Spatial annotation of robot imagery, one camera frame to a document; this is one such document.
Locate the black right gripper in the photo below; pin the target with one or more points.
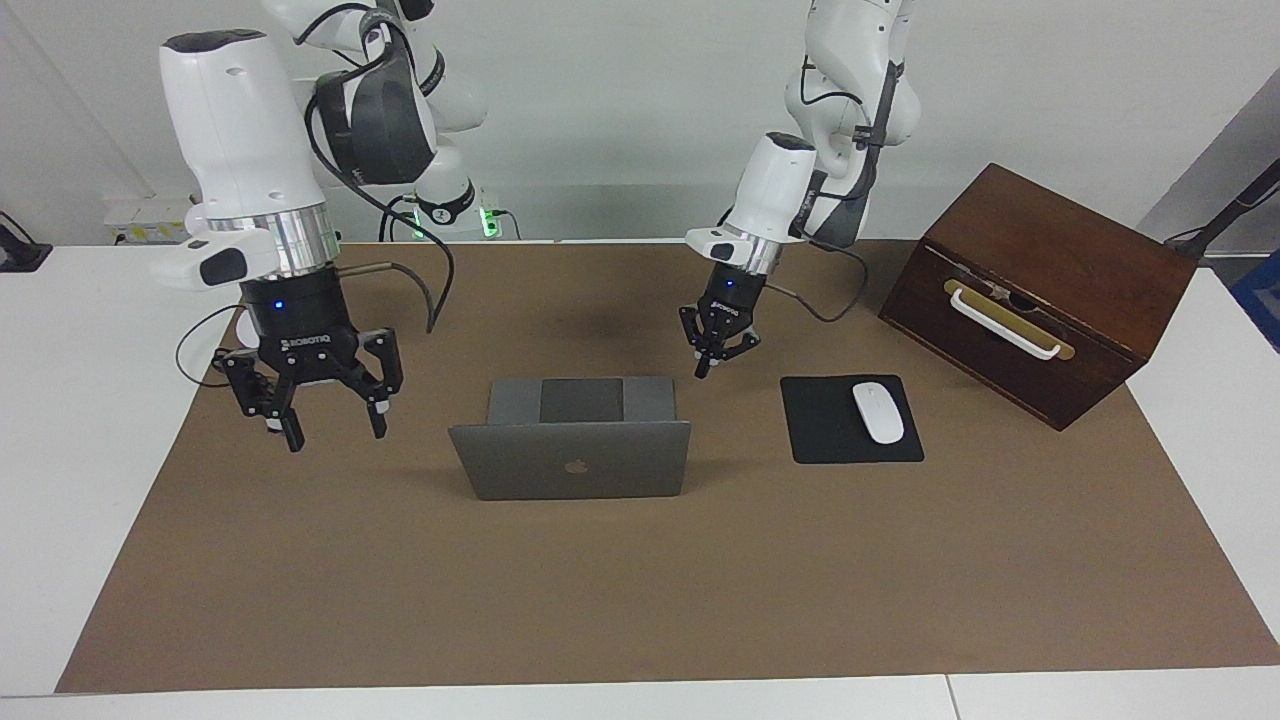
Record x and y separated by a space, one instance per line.
300 330

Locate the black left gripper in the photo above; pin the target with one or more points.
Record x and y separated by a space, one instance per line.
730 300

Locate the grey laptop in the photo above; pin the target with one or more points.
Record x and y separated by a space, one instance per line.
570 465

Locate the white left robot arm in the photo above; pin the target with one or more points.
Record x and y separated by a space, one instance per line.
780 190

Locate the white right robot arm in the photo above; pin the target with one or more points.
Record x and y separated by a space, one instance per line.
240 130

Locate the black mouse pad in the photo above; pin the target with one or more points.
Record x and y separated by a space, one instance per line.
825 425

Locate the white computer mouse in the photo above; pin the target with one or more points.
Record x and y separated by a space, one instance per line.
878 412

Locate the white desk lamp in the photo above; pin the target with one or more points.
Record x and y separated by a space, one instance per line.
197 218

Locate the white power strip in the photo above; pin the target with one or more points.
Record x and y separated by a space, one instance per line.
150 215

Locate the brown table mat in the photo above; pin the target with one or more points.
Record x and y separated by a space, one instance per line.
600 600

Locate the dark brown wooden box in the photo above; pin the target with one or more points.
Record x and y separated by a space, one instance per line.
1060 250

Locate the black stand pole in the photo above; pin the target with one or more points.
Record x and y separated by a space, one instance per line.
1240 205

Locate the blue crate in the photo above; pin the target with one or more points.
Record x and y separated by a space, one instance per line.
1265 300

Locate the black clamp mount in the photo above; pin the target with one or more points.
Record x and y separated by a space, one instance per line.
20 258

